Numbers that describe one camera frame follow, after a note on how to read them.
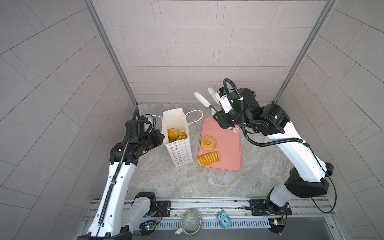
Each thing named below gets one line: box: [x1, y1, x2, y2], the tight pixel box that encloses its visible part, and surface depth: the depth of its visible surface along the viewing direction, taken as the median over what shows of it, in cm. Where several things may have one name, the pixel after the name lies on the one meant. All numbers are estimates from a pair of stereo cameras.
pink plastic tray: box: [198, 118, 242, 172], surface depth 89 cm
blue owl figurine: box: [216, 209, 232, 230], surface depth 69 cm
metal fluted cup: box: [180, 209, 203, 238], surface depth 68 cm
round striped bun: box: [167, 128, 179, 140], surface depth 86 cm
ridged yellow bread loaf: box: [197, 151, 221, 167], surface depth 86 cm
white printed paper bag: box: [162, 107, 193, 168], surface depth 79 cm
